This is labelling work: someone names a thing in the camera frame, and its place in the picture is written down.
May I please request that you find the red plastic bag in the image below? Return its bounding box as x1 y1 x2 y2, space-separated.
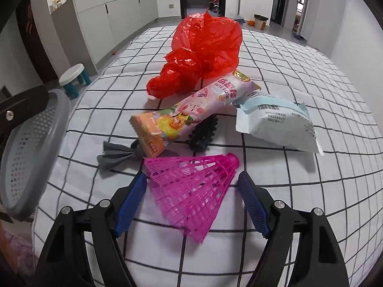
146 10 243 100

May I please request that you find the grey perforated plastic basket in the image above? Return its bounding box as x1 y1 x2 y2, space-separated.
0 89 72 222

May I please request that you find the grey cloth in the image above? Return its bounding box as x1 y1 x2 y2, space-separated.
96 140 144 171

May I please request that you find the grey sideboard cabinet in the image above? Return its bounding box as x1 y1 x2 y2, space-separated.
51 0 159 77

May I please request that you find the pink plastic shuttlecock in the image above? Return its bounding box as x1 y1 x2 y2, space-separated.
144 152 240 243

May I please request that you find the white black checked bedsheet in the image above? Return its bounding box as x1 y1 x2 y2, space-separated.
31 25 383 287

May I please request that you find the red door decoration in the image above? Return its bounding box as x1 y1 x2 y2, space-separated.
25 6 38 33

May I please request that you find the black spiked ball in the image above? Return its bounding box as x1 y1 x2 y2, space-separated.
188 115 218 152

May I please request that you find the white stool with teal legs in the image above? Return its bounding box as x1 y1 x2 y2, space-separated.
59 64 92 99

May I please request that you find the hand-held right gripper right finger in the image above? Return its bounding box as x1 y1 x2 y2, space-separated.
237 170 350 287

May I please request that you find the white blue wrapper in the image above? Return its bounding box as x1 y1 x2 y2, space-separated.
233 91 324 156

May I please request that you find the dark brown door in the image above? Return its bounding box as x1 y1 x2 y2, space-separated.
15 0 59 84

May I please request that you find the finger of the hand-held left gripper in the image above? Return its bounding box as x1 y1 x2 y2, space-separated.
0 87 50 135

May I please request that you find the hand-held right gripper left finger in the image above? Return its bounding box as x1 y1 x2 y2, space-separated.
34 170 148 287

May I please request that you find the wicker waste bin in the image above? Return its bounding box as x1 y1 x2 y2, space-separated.
254 14 269 30

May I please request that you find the pink snack packet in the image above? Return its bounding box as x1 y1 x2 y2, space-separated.
129 70 261 158

